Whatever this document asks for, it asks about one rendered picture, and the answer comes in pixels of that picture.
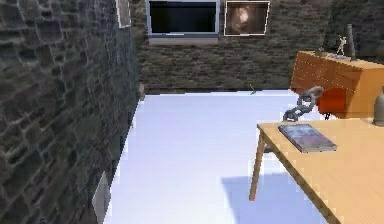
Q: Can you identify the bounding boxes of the red round chair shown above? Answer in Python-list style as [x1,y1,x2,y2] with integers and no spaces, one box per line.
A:
[316,87,349,121]

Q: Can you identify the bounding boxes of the tall grey bottle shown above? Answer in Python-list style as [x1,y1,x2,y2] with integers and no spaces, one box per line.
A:
[345,23,358,62]

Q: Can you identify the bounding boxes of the grey chain sculpture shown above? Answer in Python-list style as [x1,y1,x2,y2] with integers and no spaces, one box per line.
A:
[282,85,325,123]

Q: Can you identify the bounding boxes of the small pale figurine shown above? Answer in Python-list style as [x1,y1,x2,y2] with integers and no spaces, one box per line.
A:
[335,33,348,57]

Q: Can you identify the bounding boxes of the light wooden table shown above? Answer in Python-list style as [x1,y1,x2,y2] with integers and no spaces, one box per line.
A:
[248,117,384,224]

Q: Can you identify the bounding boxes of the grey vase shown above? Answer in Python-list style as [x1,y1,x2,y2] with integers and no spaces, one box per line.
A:
[372,85,384,127]

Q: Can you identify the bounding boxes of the grey blue book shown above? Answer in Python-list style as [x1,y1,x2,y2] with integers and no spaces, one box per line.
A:
[277,123,338,154]

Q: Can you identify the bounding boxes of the white framed dark window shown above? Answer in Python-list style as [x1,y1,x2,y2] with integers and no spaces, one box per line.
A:
[145,0,221,37]

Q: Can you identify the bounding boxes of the orange wooden chest of drawers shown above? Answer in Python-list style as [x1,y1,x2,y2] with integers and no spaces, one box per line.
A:
[289,50,384,120]

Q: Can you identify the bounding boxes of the pale framed wall picture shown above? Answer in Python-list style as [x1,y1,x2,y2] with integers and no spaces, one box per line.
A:
[115,0,133,29]

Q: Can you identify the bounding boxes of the framed brown picture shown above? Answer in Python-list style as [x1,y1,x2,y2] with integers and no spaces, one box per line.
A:
[223,0,271,37]

